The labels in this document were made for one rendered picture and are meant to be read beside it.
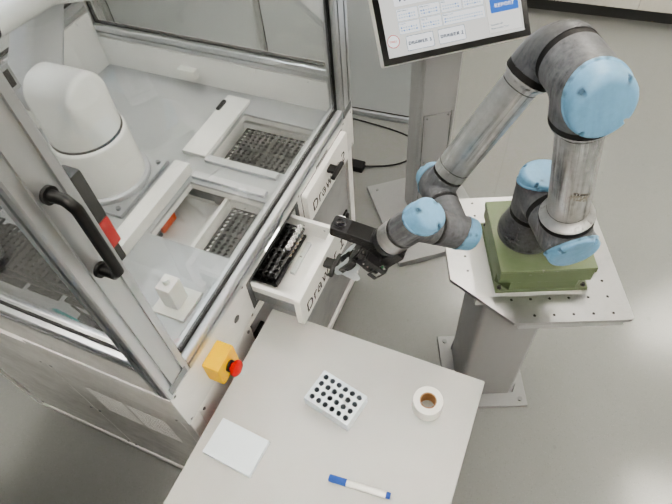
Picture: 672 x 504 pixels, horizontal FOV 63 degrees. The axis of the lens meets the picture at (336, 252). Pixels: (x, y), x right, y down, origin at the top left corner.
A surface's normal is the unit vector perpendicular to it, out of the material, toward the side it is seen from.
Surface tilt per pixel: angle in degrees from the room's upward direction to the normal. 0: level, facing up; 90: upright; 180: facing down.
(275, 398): 0
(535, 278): 90
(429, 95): 90
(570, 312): 0
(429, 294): 0
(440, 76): 90
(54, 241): 90
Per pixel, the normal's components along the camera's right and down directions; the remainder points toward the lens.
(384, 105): -0.34, 0.76
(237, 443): -0.07, -0.61
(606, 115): 0.14, 0.70
